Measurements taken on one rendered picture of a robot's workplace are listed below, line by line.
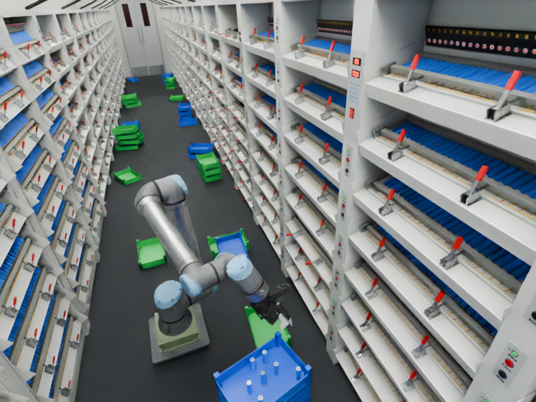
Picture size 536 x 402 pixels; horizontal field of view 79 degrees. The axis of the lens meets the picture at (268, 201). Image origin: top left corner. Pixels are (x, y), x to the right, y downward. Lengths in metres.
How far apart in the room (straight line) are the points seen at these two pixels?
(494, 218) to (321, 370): 1.38
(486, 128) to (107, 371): 2.06
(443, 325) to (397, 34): 0.85
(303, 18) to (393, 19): 0.70
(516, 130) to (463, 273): 0.39
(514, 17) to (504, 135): 0.33
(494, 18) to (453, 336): 0.83
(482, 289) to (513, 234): 0.19
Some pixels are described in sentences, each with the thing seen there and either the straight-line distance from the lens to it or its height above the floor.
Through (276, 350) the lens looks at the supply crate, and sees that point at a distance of 1.46.
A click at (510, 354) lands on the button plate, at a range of 0.94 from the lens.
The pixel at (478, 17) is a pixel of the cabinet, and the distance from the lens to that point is 1.08.
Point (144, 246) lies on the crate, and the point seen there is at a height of 0.00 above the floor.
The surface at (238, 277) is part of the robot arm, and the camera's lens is 1.17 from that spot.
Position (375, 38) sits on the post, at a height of 1.60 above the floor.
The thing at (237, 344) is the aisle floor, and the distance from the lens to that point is 2.08.
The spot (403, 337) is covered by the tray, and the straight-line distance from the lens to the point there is 1.30.
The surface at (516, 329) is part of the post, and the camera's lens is 0.90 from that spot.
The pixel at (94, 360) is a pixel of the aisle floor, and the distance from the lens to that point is 2.28.
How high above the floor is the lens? 1.70
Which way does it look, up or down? 32 degrees down
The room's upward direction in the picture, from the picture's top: 3 degrees counter-clockwise
